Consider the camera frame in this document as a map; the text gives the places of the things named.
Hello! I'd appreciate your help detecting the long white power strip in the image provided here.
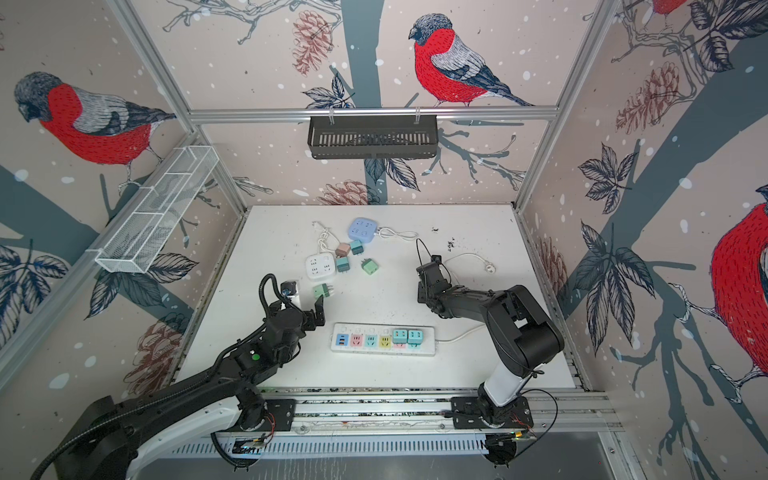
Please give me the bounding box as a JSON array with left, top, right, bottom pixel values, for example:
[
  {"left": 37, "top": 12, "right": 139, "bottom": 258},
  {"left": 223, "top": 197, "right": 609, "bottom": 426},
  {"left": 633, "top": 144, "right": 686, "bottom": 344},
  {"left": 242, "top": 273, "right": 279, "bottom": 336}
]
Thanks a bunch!
[{"left": 330, "top": 323, "right": 436, "bottom": 357}]

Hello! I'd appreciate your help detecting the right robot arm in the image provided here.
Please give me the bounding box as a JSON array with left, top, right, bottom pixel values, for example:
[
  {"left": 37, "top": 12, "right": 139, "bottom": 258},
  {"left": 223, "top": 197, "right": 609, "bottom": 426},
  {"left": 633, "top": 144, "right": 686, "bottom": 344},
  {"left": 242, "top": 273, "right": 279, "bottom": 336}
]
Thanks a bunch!
[{"left": 416, "top": 255, "right": 565, "bottom": 427}]

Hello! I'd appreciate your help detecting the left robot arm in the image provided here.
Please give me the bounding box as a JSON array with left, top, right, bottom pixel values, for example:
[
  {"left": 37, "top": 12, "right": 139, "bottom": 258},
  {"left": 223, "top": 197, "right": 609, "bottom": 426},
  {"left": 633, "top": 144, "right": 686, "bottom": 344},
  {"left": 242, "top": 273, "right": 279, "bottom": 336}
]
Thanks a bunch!
[{"left": 31, "top": 287, "right": 326, "bottom": 479}]

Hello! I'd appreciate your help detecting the pink plug adapter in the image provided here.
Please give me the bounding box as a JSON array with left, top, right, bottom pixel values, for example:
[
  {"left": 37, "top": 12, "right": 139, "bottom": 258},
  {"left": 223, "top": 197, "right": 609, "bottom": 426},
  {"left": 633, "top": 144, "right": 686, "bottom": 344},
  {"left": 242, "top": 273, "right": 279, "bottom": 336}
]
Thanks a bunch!
[{"left": 335, "top": 243, "right": 351, "bottom": 258}]

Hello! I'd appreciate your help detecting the light green plug adapter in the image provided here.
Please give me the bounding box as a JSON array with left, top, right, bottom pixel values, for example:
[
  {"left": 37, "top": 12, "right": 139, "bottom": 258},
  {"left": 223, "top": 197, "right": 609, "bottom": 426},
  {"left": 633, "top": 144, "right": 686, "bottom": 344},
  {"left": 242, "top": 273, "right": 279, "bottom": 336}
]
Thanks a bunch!
[{"left": 361, "top": 259, "right": 379, "bottom": 275}]

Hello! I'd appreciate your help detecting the white square power socket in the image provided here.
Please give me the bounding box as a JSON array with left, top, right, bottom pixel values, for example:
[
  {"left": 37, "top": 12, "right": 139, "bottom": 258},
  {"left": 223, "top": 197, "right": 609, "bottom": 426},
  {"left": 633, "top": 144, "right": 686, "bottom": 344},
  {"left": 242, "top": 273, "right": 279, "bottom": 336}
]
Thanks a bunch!
[{"left": 305, "top": 252, "right": 336, "bottom": 281}]

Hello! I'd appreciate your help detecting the blue square power socket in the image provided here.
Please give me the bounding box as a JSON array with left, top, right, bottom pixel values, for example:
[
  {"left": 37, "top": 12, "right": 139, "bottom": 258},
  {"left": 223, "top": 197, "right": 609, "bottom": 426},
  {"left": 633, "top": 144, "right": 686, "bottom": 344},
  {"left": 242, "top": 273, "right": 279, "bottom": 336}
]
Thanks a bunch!
[{"left": 347, "top": 217, "right": 378, "bottom": 244}]

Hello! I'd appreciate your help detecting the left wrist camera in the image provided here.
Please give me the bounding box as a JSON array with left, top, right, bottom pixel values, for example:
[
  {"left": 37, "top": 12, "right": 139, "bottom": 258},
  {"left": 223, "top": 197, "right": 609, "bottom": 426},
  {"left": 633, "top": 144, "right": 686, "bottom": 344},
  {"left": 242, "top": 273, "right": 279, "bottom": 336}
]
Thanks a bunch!
[{"left": 280, "top": 280, "right": 301, "bottom": 307}]

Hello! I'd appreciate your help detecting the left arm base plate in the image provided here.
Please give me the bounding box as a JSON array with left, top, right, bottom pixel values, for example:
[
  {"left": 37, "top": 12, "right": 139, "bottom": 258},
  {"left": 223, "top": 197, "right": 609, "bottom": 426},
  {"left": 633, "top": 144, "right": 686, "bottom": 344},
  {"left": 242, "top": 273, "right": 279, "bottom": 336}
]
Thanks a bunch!
[{"left": 233, "top": 398, "right": 297, "bottom": 433}]

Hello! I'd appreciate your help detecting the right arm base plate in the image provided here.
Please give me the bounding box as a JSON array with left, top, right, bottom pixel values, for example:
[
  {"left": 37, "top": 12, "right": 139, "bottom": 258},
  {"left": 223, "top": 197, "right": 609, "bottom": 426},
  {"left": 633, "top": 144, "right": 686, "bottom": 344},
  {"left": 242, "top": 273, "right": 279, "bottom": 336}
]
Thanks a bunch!
[{"left": 443, "top": 396, "right": 533, "bottom": 430}]

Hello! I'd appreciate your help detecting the black wall basket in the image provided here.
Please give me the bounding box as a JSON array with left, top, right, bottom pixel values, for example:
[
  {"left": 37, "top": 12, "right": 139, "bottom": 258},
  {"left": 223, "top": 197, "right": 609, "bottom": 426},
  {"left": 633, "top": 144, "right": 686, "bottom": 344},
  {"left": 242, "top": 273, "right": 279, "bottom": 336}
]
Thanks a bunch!
[{"left": 307, "top": 115, "right": 439, "bottom": 160}]

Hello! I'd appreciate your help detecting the white wire mesh shelf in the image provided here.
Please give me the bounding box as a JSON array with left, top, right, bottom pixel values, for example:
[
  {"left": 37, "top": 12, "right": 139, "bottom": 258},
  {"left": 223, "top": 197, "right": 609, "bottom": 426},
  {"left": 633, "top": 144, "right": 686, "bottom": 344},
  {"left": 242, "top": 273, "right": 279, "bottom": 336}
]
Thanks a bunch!
[{"left": 95, "top": 145, "right": 219, "bottom": 273}]

